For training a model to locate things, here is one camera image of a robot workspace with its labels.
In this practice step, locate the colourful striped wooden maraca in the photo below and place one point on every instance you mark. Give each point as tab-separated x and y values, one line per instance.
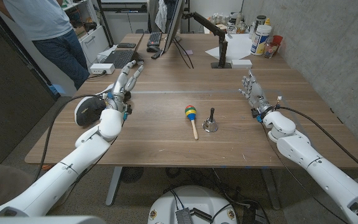
190	112

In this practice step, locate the black computer mouse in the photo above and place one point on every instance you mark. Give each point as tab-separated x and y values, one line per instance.
152	49

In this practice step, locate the white paper sheet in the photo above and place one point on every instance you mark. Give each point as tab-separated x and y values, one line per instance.
238	46

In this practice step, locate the pink sticky note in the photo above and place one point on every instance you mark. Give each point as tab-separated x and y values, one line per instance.
188	52

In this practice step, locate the yellow bottle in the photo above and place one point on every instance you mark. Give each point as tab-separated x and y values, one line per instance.
267	21

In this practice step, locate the black remote control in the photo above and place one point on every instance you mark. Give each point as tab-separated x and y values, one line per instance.
157	54

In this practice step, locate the dark brown cabinet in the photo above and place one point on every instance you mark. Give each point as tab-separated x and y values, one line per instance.
5	109

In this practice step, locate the black laptop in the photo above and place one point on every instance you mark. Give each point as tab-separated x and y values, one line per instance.
121	57

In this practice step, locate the white wipes canister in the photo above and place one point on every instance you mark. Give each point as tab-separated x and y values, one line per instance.
260	40

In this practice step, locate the black round fan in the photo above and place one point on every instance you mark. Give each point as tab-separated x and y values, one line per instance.
131	173

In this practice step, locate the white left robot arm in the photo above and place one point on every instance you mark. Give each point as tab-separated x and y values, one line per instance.
73	161

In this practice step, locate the dark bottle with black cap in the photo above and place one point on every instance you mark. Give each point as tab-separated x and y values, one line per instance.
260	21

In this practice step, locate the white drawer cabinet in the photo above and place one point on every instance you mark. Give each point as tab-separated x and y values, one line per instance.
93	43

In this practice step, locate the grey finned module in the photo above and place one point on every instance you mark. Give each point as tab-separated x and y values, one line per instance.
183	216

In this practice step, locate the white power box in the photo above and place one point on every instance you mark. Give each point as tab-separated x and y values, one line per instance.
102	68

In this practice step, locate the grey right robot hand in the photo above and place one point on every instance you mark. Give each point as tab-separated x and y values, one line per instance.
257	96

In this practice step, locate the grey table leg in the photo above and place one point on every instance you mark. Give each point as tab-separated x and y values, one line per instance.
271	186
113	186

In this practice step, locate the red plastic cup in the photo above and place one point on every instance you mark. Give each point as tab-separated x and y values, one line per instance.
278	40

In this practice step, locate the clear plastic cup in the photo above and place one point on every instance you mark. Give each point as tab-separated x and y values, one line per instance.
270	50

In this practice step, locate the person in grey shirt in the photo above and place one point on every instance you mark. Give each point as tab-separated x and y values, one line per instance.
42	18

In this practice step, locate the white hanging cloth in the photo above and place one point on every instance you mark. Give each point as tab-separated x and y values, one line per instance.
161	14

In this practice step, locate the white flat box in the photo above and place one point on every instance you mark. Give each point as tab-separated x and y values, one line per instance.
241	63

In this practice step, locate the black sneaker with white sole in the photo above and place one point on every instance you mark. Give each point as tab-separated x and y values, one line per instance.
89	112

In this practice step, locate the black computer monitor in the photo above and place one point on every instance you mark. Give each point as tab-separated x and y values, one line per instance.
174	21

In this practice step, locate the black keyboard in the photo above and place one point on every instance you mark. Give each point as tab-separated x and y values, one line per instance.
154	39

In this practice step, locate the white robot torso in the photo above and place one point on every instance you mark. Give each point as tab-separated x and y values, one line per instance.
194	199

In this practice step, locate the black phone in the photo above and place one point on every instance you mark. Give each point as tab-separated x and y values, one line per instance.
126	45

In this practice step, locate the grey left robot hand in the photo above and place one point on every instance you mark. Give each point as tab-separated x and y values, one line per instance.
118	93

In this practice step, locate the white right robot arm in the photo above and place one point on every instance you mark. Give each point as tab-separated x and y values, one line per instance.
315	161

